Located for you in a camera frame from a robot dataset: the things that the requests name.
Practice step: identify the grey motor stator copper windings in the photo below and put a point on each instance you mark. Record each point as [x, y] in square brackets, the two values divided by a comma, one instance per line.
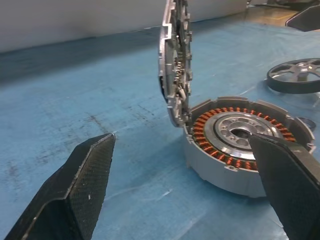
[200, 162]

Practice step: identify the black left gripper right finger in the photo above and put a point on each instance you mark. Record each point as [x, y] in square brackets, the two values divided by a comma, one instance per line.
[287, 187]

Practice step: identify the round silver metal object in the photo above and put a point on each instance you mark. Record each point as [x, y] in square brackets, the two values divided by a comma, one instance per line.
[170, 75]

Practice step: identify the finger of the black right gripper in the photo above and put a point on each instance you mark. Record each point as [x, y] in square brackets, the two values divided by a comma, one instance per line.
[307, 20]

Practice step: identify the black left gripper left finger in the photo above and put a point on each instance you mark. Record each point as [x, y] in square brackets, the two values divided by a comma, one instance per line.
[75, 195]

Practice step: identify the dark metal pulley wheel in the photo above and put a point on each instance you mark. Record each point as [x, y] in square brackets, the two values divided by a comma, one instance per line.
[277, 85]

